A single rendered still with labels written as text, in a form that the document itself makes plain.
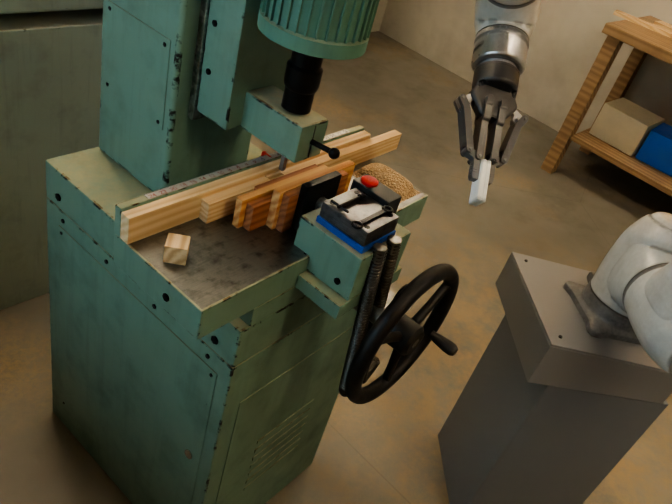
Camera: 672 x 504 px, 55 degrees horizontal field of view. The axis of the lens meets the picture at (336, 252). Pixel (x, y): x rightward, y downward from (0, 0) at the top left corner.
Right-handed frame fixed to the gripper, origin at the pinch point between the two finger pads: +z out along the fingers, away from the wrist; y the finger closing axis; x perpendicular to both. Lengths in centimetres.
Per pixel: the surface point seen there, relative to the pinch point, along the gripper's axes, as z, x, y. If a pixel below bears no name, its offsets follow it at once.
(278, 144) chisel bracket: -2.3, -14.4, 31.1
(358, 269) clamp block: 17.4, -6.1, 15.3
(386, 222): 9.1, -4.7, 12.6
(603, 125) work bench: -144, -196, -161
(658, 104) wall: -172, -200, -199
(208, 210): 12.0, -15.2, 39.6
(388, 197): 3.8, -7.8, 12.1
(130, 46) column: -15, -23, 60
